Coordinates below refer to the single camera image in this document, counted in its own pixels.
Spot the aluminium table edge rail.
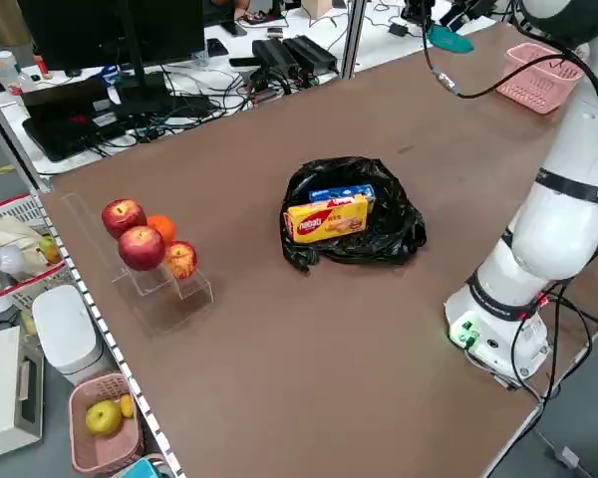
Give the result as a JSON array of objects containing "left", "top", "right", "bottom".
[{"left": 39, "top": 191, "right": 186, "bottom": 478}]

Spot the teal plastic box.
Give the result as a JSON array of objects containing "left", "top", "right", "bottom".
[{"left": 122, "top": 457, "right": 166, "bottom": 478}]

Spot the black power adapter box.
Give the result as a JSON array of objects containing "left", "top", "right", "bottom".
[
  {"left": 282, "top": 34, "right": 340, "bottom": 76},
  {"left": 252, "top": 38, "right": 300, "bottom": 81}
]

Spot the white rounded bin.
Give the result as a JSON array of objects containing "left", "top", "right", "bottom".
[{"left": 31, "top": 284, "right": 104, "bottom": 385}]

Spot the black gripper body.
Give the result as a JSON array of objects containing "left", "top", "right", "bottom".
[{"left": 402, "top": 0, "right": 436, "bottom": 21}]

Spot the red yellow streaked apple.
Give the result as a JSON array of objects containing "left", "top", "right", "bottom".
[{"left": 162, "top": 240, "right": 199, "bottom": 281}]

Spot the yellow Nabati wafer box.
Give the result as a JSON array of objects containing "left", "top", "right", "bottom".
[{"left": 284, "top": 193, "right": 370, "bottom": 245}]

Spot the small white fan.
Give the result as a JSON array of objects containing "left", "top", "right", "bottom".
[{"left": 0, "top": 244, "right": 26, "bottom": 316}]

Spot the aluminium frame post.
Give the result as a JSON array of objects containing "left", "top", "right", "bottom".
[
  {"left": 339, "top": 0, "right": 368, "bottom": 80},
  {"left": 0, "top": 79, "right": 54, "bottom": 194}
]

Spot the dull pink mesh basket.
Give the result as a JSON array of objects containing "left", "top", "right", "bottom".
[{"left": 68, "top": 371, "right": 146, "bottom": 474}]

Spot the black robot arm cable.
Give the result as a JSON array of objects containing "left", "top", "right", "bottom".
[{"left": 421, "top": 14, "right": 598, "bottom": 320}]

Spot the pink plastic basket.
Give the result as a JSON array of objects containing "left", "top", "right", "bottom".
[{"left": 495, "top": 43, "right": 587, "bottom": 115}]

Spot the person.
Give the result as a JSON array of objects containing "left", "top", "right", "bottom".
[{"left": 201, "top": 0, "right": 254, "bottom": 21}]

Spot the teal snack packet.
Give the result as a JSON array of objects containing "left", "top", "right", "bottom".
[{"left": 426, "top": 24, "right": 475, "bottom": 55}]

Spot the blue Oreo biscuit box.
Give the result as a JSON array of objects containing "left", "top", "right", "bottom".
[{"left": 308, "top": 183, "right": 377, "bottom": 208}]

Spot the clear acrylic stepped fruit stand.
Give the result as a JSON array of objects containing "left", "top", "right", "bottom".
[{"left": 57, "top": 191, "right": 215, "bottom": 316}]

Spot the white basket with red rim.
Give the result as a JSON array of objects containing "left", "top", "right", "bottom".
[{"left": 0, "top": 194, "right": 75, "bottom": 310}]

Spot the clear plastic bottle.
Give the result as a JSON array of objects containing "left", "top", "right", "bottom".
[{"left": 0, "top": 49, "right": 24, "bottom": 95}]

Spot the blue white carton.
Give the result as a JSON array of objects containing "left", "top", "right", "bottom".
[{"left": 101, "top": 64, "right": 125, "bottom": 90}]

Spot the beige cloth bag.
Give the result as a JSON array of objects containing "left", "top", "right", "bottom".
[{"left": 0, "top": 214, "right": 49, "bottom": 278}]

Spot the yellow pear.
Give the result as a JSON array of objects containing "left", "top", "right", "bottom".
[{"left": 84, "top": 399, "right": 124, "bottom": 438}]

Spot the black plastic bag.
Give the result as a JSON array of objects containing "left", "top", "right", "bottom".
[{"left": 278, "top": 157, "right": 428, "bottom": 273}]

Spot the white square appliance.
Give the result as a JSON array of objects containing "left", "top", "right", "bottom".
[{"left": 0, "top": 326, "right": 45, "bottom": 462}]

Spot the black laptop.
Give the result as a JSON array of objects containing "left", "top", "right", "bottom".
[{"left": 20, "top": 78, "right": 137, "bottom": 163}]

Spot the black computer monitor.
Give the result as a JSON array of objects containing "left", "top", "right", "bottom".
[{"left": 17, "top": 0, "right": 206, "bottom": 72}]

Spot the green yellow fruit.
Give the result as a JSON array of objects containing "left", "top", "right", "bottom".
[{"left": 38, "top": 235, "right": 64, "bottom": 265}]

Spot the black monitor stand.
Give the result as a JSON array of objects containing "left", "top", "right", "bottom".
[{"left": 114, "top": 0, "right": 180, "bottom": 120}]

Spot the brown cardboard box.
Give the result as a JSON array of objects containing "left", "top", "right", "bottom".
[{"left": 300, "top": 0, "right": 331, "bottom": 20}]

